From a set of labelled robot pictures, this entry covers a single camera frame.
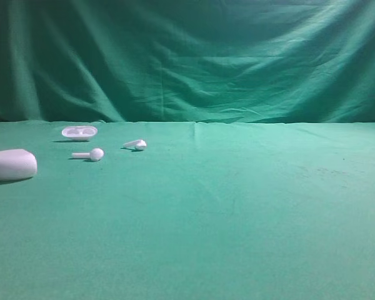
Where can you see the white bluetooth earbud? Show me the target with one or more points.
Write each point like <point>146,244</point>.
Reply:
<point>138,145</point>

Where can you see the white earbud near case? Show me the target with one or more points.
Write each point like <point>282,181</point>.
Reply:
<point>94,155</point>

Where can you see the white earbud case base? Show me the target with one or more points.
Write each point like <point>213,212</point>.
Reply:
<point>79,133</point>

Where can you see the white earbud case lid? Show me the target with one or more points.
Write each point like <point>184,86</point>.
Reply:
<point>17,164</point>

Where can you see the green backdrop cloth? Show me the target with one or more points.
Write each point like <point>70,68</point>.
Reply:
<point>200,61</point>

